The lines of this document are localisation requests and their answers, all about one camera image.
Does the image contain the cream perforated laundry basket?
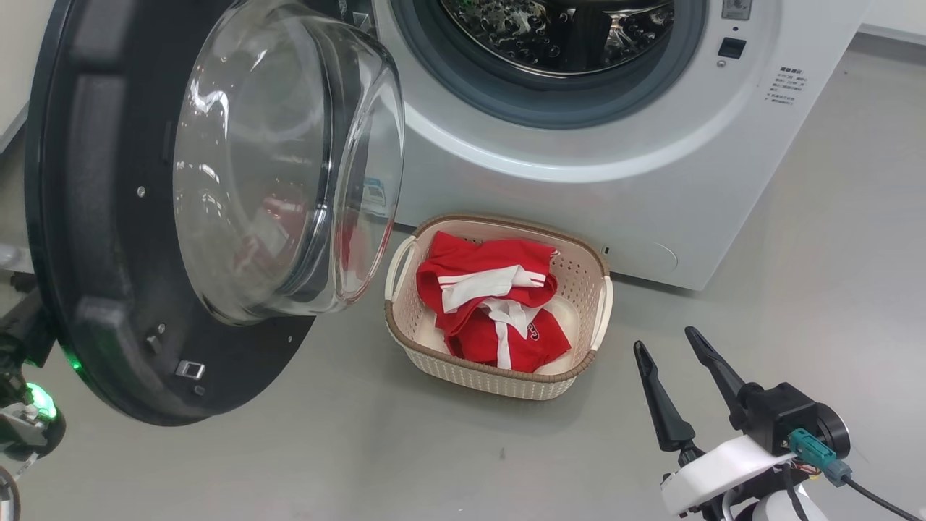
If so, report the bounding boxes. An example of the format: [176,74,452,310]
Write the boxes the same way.
[383,213,614,402]

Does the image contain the round white filter cover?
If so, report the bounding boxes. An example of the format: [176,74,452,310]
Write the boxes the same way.
[606,241,679,277]

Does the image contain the white front-load washing machine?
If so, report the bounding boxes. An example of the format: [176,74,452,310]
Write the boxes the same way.
[304,0,872,292]

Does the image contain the red shorts with white stripes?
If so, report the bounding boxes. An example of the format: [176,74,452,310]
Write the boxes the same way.
[416,232,559,337]

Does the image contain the dark round glass washer door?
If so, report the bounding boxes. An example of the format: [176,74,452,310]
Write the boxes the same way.
[24,0,406,428]

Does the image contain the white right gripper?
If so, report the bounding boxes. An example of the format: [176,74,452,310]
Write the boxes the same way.
[634,326,797,518]

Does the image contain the right camera cable teal plug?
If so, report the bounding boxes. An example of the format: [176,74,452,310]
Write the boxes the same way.
[789,428,926,521]

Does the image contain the white panel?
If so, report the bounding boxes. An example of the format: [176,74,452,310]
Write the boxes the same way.
[859,0,926,46]
[0,0,55,153]

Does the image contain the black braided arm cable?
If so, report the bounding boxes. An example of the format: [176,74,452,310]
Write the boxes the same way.
[783,467,810,521]

